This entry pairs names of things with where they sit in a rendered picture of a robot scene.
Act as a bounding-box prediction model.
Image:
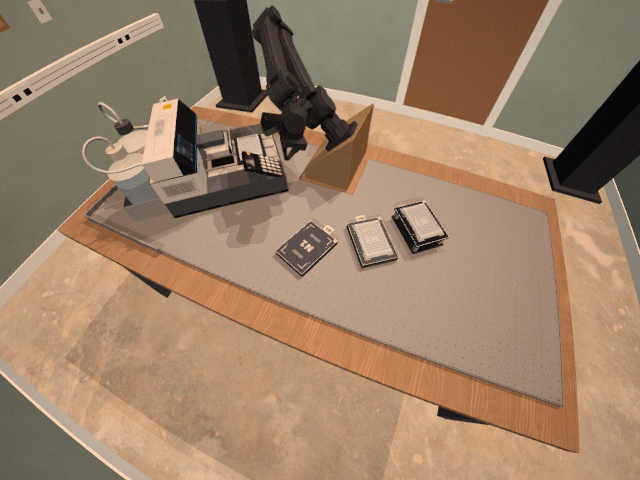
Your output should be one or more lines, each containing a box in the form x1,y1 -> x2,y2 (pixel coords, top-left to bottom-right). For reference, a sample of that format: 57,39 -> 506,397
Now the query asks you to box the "white microplate with grid of square wells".
402,203 -> 443,240
354,220 -> 392,259
237,134 -> 263,161

